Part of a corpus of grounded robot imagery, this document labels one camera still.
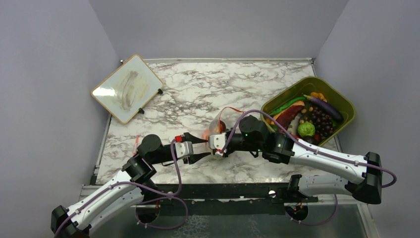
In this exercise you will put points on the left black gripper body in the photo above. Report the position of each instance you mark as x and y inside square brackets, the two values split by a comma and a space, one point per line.
[185, 159]

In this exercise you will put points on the halved fig piece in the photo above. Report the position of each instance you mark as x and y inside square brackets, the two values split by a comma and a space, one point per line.
[285, 117]

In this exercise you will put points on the green custard apple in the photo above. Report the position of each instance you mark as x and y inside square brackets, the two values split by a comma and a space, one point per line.
[306, 129]

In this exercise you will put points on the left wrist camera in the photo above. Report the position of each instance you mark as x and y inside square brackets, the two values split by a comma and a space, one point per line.
[178, 146]

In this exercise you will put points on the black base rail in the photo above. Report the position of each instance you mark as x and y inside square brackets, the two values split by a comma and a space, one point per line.
[214, 199]

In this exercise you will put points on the green long bean pod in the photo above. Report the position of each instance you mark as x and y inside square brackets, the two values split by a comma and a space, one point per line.
[287, 105]

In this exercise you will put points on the dark red grape bunch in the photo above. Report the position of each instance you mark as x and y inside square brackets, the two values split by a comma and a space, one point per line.
[323, 122]

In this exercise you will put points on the brown longan cluster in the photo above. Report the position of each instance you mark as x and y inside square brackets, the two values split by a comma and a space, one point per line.
[306, 115]

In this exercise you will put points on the purple eggplant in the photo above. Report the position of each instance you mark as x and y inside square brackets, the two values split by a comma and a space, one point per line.
[328, 108]

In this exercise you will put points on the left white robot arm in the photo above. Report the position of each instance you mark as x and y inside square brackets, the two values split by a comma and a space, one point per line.
[131, 185]

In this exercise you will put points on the gold framed mirror tray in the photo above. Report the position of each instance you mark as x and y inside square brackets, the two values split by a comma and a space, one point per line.
[126, 91]

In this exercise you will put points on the olive green plastic bin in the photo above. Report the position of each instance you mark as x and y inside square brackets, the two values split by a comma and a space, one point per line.
[333, 97]

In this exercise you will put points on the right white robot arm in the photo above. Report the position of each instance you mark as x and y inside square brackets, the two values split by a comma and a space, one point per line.
[359, 176]

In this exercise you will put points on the orange pumpkin piece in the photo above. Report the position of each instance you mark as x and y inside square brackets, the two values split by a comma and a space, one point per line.
[319, 96]

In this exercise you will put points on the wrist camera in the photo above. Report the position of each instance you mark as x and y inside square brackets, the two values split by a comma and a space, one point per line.
[216, 143]
[178, 146]

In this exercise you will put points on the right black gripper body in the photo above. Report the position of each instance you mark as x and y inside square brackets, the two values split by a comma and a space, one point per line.
[237, 143]

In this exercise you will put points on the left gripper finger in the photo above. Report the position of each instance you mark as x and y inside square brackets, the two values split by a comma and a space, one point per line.
[193, 139]
[193, 158]

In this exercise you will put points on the clear zip top bag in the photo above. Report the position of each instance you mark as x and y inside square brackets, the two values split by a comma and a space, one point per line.
[229, 115]

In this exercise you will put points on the white garlic bulb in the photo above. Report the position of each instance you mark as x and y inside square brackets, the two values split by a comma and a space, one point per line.
[293, 126]

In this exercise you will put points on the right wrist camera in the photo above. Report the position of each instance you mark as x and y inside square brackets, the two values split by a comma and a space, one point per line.
[216, 143]

